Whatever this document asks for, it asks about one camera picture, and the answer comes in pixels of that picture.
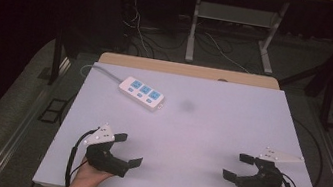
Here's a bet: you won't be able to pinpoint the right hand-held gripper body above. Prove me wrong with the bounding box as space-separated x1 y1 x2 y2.
234 142 307 187

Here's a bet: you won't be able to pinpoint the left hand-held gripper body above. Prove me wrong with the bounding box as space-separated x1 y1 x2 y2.
77 119 137 179

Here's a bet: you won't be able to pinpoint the white power strip blue sockets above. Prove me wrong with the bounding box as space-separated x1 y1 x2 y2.
114 74 168 114

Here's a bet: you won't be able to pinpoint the person's left hand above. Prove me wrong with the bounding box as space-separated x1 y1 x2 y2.
69 155 117 187

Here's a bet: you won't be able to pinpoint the white table mat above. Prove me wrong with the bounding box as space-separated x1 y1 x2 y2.
30 53 333 187

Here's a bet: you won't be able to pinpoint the wooden table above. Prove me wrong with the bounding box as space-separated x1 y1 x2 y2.
97 50 282 92

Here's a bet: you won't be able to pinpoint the white metal stand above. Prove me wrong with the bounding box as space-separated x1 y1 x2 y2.
183 0 291 78

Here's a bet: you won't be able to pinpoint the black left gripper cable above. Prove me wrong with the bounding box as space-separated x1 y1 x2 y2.
63 123 100 187

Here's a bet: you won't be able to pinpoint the thin black cable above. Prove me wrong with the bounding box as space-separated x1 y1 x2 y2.
281 116 332 187

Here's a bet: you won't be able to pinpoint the white power strip cable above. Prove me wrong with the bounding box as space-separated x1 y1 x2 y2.
78 62 126 85

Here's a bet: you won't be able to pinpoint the thin white floor cable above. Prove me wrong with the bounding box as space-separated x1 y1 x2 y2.
198 31 256 74

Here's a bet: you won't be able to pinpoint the white hanging cable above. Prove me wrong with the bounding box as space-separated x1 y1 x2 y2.
107 0 161 59

